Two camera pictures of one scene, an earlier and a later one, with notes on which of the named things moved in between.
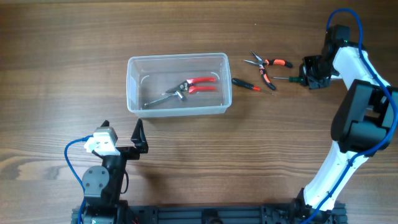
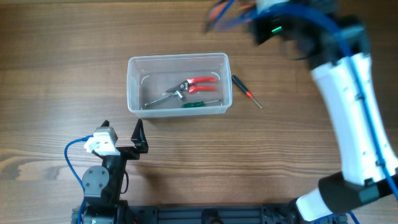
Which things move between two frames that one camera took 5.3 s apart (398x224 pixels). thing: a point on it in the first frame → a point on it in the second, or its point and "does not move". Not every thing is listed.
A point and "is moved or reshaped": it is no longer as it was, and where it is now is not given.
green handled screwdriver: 291,78 → 189,104
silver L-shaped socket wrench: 176,93 does not move
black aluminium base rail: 217,214 does not move
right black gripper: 303,73 → 259,34
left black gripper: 139,139 does not move
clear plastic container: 176,84 does not move
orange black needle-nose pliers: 262,63 → 216,18
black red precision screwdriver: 239,82 is moved or reshaped
